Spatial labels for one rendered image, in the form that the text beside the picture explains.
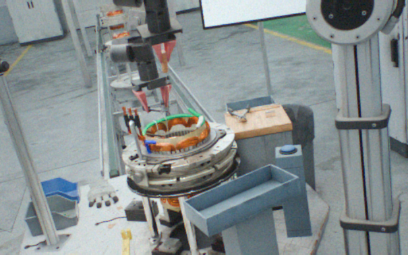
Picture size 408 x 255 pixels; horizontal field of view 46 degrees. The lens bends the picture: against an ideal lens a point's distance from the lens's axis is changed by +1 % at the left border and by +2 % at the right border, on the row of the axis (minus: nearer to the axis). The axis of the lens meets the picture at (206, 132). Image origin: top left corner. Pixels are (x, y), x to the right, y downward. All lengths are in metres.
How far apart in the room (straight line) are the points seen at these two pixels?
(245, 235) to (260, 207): 0.07
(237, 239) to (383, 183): 0.35
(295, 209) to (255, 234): 0.29
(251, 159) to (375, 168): 0.45
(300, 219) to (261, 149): 0.24
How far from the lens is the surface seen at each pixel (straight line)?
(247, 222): 1.09
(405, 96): 3.49
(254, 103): 1.73
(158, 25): 1.19
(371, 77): 1.09
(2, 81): 1.52
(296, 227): 1.41
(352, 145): 1.14
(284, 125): 1.44
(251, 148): 1.46
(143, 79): 1.40
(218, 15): 2.32
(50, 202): 1.86
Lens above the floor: 1.57
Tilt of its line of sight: 20 degrees down
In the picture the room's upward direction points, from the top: 11 degrees counter-clockwise
